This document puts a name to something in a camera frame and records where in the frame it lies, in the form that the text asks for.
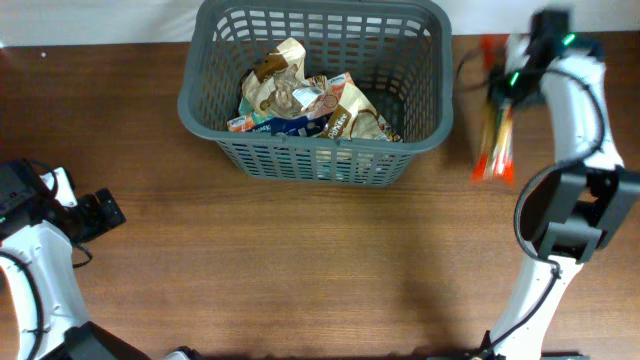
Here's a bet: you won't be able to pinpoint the San Remo spaghetti pack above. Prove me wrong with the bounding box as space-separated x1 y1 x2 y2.
471 35 514 186

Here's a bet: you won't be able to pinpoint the Pantree pouch white contents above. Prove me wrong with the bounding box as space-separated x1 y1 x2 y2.
319 83 402 142

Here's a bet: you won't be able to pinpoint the colourful Kleenex tissue multipack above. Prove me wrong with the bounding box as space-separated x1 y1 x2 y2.
227 72 354 137

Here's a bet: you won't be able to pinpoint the Pantree pouch dark contents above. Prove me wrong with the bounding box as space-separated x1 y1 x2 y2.
242 38 328 119

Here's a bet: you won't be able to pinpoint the light blue tissue pack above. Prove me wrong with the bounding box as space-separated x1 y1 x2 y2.
238 97 253 116

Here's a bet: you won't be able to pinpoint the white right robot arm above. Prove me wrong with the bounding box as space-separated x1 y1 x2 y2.
473 7 639 359

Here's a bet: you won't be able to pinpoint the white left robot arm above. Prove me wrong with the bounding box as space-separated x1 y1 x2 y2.
1 159 146 359

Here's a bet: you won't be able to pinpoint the grey plastic basket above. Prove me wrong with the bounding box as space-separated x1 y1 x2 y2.
178 0 453 186

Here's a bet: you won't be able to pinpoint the black base at table edge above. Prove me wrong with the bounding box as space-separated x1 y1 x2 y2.
423 353 591 360

